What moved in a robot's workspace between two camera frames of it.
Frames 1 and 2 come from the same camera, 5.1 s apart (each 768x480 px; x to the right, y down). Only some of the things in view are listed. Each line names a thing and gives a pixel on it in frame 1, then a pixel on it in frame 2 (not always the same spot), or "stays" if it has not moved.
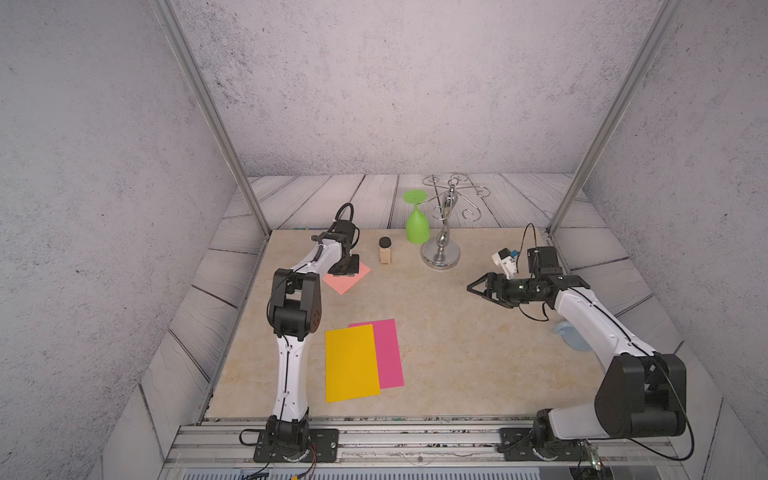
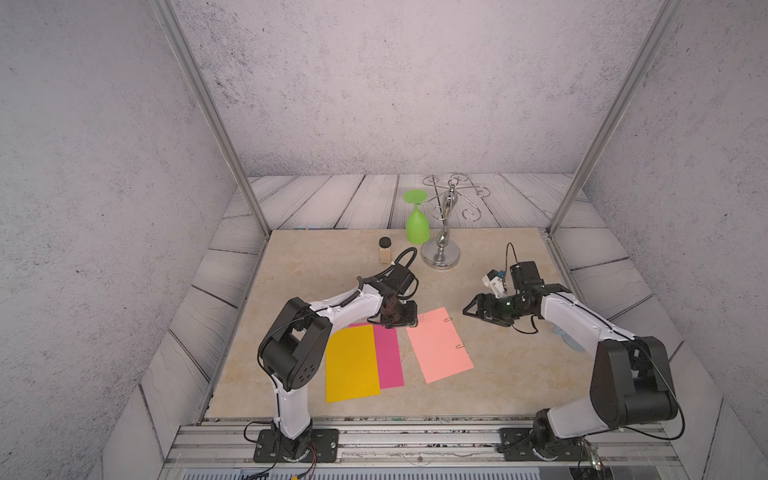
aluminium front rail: (418, 444) stays
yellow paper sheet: (351, 363) stays
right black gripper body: (515, 291) -> (503, 309)
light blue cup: (572, 336) stays
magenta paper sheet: (389, 362) stays
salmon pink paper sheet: (342, 283) -> (437, 347)
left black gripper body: (347, 267) -> (402, 314)
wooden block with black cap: (385, 250) stays
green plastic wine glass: (418, 230) stays
